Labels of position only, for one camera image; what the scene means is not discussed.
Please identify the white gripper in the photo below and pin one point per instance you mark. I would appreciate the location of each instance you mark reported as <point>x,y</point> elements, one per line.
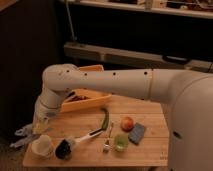
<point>41,119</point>

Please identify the grey-blue towel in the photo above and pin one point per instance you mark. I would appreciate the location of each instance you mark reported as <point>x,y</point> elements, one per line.
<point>26,136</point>

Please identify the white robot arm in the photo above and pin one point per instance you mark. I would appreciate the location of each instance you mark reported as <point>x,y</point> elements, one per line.
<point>186,97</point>

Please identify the white paper cup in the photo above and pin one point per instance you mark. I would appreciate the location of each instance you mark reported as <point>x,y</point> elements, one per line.
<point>43,146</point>

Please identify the green plastic cup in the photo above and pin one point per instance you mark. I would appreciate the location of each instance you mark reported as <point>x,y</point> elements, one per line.
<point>121,142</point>

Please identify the yellow plastic bin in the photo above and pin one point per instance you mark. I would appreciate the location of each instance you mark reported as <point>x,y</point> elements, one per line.
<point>83,98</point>

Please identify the black and white dish brush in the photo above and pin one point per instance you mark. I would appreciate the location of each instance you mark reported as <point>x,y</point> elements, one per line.
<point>66,146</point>

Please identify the metal fork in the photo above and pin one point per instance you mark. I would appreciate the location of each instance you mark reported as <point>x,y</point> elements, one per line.
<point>106,146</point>

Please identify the peach fruit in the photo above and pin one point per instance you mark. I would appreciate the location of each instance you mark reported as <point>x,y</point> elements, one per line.
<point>127,123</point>

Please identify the wooden table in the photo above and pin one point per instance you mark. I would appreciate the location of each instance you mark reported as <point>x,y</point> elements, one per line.
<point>152,150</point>

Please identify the blue sponge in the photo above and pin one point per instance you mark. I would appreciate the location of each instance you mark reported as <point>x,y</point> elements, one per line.
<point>136,134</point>

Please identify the grey metal shelf rail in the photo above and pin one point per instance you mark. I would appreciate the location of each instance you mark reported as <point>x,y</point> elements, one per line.
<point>130,58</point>

